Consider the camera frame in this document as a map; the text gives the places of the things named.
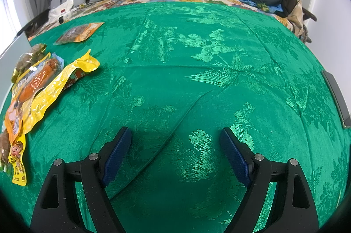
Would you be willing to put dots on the orange sausage packet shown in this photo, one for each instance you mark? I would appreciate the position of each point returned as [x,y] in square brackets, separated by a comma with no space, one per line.
[41,79]

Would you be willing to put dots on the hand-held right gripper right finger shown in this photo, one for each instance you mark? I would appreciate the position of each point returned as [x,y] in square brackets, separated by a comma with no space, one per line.
[233,150]

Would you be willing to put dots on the dark chair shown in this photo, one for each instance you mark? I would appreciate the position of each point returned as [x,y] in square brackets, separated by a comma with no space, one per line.
[308,16]

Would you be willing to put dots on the long yellow snack packet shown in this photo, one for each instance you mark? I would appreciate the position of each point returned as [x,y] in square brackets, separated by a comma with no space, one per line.
[54,87]

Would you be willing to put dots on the dark grey panel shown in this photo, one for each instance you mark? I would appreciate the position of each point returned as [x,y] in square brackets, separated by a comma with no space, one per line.
[336,96]

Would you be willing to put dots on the yellow-bordered sausage packet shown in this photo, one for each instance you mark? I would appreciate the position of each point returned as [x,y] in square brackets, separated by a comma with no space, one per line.
[17,164]

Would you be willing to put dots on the gold snack packet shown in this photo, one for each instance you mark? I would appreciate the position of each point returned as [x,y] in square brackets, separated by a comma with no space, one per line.
[27,57]

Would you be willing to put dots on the white plastic bag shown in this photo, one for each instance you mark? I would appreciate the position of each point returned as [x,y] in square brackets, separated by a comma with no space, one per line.
[61,9]

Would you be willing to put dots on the orange-brown snack packet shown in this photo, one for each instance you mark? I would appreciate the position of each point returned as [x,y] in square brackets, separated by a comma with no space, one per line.
[79,31]

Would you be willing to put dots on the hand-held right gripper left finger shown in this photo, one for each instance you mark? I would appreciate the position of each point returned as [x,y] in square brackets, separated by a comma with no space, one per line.
[120,148]

